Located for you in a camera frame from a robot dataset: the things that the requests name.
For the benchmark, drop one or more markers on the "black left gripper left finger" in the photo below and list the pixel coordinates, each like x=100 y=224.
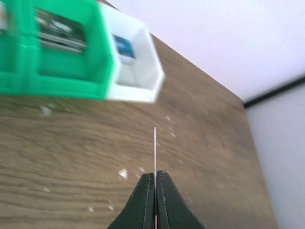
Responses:
x=138 y=212

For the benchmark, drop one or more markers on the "black card stack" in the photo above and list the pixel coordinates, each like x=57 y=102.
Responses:
x=58 y=32

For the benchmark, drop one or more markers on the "white storage bin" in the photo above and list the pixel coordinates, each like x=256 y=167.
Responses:
x=141 y=81

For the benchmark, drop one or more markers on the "green double storage bin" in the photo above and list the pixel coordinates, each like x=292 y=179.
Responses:
x=29 y=68

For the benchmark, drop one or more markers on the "blue card stack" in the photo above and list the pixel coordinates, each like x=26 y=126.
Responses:
x=125 y=50

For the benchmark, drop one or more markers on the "black frame post right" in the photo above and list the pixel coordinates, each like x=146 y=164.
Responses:
x=290 y=85

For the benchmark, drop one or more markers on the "red white card stack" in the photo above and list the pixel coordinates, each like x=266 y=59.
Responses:
x=3 y=17

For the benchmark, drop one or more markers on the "red white credit card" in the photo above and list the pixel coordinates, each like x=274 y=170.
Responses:
x=155 y=181

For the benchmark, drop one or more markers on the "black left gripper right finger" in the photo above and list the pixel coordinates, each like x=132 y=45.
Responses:
x=172 y=211

